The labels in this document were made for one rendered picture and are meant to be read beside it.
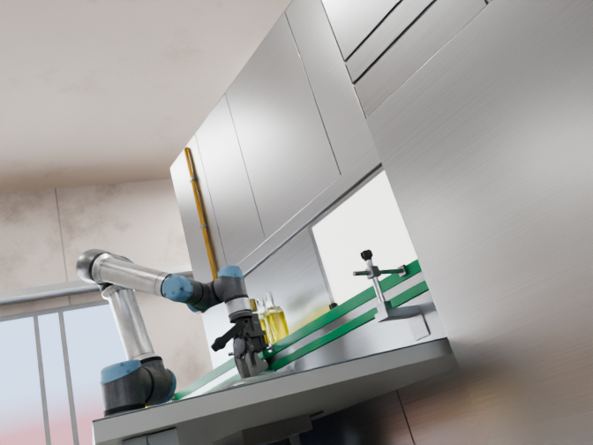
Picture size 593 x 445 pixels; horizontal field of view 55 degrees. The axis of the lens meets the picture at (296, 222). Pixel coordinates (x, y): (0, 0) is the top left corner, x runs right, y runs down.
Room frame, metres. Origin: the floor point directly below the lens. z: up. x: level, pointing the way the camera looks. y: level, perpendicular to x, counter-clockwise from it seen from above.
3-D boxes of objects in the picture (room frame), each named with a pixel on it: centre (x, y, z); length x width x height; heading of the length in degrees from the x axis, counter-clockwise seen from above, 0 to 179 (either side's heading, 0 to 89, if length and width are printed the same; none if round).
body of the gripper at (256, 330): (1.68, 0.24, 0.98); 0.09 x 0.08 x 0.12; 130
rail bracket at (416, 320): (1.32, -0.16, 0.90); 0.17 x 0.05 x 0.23; 130
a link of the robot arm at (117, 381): (1.66, 0.62, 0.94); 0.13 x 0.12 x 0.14; 163
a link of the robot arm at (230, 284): (1.68, 0.25, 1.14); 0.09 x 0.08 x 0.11; 73
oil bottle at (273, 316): (1.89, 0.16, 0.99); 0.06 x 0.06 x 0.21; 41
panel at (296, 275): (1.87, -0.03, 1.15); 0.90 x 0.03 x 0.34; 40
